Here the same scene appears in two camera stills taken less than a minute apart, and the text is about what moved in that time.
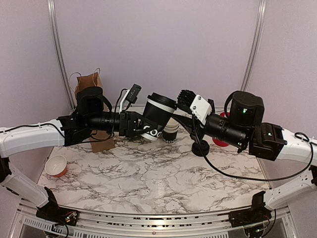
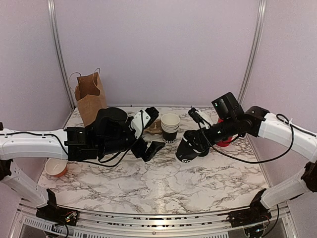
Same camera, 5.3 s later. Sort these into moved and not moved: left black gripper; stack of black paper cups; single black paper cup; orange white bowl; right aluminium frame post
Moved: single black paper cup; left black gripper
Not moved: stack of black paper cups; orange white bowl; right aluminium frame post
